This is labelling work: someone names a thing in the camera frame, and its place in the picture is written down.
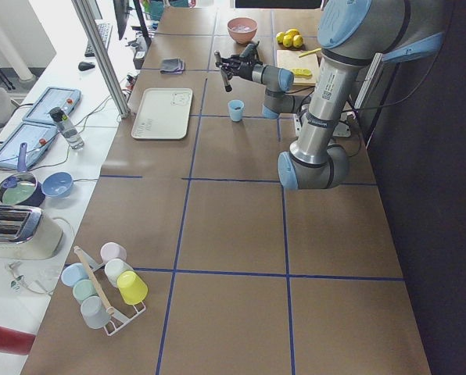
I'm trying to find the black monitor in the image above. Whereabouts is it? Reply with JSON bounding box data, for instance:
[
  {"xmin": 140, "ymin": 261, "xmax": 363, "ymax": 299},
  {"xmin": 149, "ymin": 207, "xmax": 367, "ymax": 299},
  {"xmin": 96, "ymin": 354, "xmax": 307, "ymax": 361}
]
[{"xmin": 113, "ymin": 0, "xmax": 131, "ymax": 40}]

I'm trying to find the green plastic cup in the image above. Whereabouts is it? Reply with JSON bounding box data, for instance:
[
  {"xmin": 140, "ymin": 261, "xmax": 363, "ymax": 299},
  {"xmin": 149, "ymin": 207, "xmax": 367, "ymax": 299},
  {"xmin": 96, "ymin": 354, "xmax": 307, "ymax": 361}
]
[{"xmin": 73, "ymin": 279, "xmax": 97, "ymax": 305}]

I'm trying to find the black keyboard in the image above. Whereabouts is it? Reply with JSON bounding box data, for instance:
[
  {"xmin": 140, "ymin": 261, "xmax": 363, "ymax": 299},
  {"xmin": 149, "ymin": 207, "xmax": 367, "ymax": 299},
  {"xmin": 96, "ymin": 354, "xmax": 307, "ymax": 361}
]
[{"xmin": 84, "ymin": 21, "xmax": 113, "ymax": 57}]

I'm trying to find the pink plastic cup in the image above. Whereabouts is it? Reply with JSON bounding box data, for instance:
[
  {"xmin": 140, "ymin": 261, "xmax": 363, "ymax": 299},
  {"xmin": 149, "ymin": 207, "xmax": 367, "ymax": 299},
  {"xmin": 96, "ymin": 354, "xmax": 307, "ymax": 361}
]
[{"xmin": 100, "ymin": 241, "xmax": 127, "ymax": 263}]

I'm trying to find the light blue plastic cup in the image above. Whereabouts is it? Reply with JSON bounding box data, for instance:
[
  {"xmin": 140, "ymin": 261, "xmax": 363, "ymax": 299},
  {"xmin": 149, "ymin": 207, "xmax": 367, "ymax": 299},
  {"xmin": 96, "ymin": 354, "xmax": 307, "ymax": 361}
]
[{"xmin": 228, "ymin": 99, "xmax": 245, "ymax": 122}]

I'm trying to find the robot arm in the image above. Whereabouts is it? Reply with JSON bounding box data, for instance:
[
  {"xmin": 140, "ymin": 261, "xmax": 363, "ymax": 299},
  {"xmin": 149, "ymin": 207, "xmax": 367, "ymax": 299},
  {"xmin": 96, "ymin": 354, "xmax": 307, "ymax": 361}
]
[{"xmin": 214, "ymin": 0, "xmax": 445, "ymax": 190}]

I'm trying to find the blue saucepan with lid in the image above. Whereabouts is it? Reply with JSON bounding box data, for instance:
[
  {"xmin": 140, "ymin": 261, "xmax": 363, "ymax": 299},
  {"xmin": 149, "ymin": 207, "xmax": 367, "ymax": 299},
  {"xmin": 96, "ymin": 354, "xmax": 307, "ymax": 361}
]
[{"xmin": 0, "ymin": 142, "xmax": 45, "ymax": 207}]

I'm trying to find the blue bowl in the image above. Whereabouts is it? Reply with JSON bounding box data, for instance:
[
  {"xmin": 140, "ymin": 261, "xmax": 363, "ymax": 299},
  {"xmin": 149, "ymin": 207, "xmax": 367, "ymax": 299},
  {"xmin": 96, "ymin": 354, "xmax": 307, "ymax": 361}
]
[{"xmin": 41, "ymin": 172, "xmax": 73, "ymax": 198}]

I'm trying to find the pink bowl of ice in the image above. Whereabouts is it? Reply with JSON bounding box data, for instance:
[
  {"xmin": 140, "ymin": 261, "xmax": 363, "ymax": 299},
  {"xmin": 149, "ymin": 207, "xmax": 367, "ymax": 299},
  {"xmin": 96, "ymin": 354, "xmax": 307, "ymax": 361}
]
[{"xmin": 227, "ymin": 17, "xmax": 257, "ymax": 45}]

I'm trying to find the yellow-green plastic knife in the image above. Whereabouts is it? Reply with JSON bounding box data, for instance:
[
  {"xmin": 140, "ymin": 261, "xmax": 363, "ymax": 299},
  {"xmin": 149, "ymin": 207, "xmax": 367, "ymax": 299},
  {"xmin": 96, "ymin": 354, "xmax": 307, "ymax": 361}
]
[{"xmin": 298, "ymin": 48, "xmax": 322, "ymax": 59}]

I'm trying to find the lemon slices row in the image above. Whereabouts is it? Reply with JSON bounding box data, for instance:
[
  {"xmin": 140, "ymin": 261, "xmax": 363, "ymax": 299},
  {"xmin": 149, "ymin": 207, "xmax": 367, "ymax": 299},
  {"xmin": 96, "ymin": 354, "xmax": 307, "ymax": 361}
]
[{"xmin": 290, "ymin": 68, "xmax": 313, "ymax": 78}]

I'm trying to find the grey folded cloth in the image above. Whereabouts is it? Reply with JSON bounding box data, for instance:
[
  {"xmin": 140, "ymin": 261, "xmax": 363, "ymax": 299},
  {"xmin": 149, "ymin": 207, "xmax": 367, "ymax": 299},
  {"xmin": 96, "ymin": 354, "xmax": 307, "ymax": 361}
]
[{"xmin": 160, "ymin": 58, "xmax": 185, "ymax": 74}]

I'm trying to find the cream steel toaster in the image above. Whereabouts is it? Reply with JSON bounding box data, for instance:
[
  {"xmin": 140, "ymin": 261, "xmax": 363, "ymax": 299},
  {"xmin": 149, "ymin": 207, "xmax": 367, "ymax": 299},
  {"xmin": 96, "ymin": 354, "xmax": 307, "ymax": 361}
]
[{"xmin": 0, "ymin": 205, "xmax": 63, "ymax": 260}]

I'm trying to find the black computer mouse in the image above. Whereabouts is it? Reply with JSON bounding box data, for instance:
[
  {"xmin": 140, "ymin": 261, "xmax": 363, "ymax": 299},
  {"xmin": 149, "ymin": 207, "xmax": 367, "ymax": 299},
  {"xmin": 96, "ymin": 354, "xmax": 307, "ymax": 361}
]
[{"xmin": 77, "ymin": 61, "xmax": 95, "ymax": 72}]

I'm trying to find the white wire cup rack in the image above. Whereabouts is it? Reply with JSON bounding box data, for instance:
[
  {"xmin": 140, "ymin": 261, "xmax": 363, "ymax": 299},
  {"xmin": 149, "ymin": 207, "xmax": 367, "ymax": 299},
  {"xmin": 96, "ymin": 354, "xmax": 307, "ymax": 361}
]
[{"xmin": 73, "ymin": 246, "xmax": 147, "ymax": 337}]

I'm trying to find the cream bear serving tray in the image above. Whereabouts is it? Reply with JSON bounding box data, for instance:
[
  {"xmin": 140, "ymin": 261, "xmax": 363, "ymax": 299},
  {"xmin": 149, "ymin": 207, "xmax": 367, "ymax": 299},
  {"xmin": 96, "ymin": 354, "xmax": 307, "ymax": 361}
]
[{"xmin": 131, "ymin": 87, "xmax": 193, "ymax": 141}]

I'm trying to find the clear water bottle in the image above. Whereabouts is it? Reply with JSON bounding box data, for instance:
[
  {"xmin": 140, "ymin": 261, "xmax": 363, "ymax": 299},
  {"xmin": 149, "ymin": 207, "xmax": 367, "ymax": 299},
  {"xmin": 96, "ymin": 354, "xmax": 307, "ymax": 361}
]
[{"xmin": 48, "ymin": 107, "xmax": 84, "ymax": 149}]

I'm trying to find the yellow lemon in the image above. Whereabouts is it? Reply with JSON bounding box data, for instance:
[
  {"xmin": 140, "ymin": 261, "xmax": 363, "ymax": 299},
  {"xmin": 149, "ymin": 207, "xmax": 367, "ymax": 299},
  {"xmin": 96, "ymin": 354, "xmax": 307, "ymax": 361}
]
[
  {"xmin": 282, "ymin": 34, "xmax": 293, "ymax": 48},
  {"xmin": 285, "ymin": 28, "xmax": 299, "ymax": 37},
  {"xmin": 292, "ymin": 34, "xmax": 304, "ymax": 48},
  {"xmin": 275, "ymin": 32, "xmax": 285, "ymax": 44}
]

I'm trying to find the red bottle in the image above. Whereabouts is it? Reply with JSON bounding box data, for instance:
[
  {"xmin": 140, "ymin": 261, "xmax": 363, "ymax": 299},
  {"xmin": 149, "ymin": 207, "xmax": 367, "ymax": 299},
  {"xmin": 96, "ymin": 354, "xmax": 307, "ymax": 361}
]
[{"xmin": 0, "ymin": 326, "xmax": 36, "ymax": 355}]

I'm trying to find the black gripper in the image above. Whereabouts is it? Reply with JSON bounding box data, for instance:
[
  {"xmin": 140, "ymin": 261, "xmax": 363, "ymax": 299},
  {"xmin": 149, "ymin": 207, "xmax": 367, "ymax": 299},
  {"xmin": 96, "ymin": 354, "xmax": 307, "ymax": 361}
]
[{"xmin": 215, "ymin": 55, "xmax": 261, "ymax": 80}]

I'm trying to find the yellow plastic cup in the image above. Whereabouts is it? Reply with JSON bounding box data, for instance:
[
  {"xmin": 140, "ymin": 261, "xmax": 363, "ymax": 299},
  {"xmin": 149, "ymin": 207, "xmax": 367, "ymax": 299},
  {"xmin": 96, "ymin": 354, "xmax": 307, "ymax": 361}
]
[{"xmin": 116, "ymin": 270, "xmax": 149, "ymax": 305}]

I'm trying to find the grey plastic cup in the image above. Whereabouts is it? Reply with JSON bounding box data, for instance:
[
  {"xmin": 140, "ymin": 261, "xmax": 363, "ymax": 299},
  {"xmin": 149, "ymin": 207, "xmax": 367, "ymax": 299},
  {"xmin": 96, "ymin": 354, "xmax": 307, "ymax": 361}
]
[{"xmin": 80, "ymin": 295, "xmax": 111, "ymax": 329}]

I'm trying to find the aluminium frame post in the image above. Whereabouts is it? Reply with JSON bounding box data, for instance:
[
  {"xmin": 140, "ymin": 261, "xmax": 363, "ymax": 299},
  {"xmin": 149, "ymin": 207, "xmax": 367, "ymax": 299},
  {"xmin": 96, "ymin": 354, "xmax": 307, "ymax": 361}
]
[{"xmin": 72, "ymin": 0, "xmax": 130, "ymax": 119}]

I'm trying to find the blue teach pendant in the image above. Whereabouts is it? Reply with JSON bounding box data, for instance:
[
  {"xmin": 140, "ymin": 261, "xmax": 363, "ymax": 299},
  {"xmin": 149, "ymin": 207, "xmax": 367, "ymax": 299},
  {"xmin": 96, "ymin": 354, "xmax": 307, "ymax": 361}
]
[
  {"xmin": 0, "ymin": 121, "xmax": 58, "ymax": 170},
  {"xmin": 23, "ymin": 87, "xmax": 82, "ymax": 124}
]

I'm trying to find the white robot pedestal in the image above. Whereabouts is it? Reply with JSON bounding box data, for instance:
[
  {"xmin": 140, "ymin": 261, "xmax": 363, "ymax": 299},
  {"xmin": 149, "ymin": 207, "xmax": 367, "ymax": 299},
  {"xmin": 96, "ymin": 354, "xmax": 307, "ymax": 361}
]
[{"xmin": 292, "ymin": 111, "xmax": 353, "ymax": 138}]

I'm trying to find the bamboo cutting board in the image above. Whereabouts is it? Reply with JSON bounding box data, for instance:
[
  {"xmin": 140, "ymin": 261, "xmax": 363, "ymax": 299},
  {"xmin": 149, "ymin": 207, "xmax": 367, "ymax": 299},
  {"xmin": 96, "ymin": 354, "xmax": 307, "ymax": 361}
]
[{"xmin": 276, "ymin": 50, "xmax": 320, "ymax": 86}]

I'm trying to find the white plastic cup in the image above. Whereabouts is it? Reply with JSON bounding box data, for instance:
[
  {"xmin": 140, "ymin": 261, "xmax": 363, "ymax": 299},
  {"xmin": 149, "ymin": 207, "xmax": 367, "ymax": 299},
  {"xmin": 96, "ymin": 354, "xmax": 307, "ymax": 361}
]
[{"xmin": 104, "ymin": 258, "xmax": 134, "ymax": 288}]

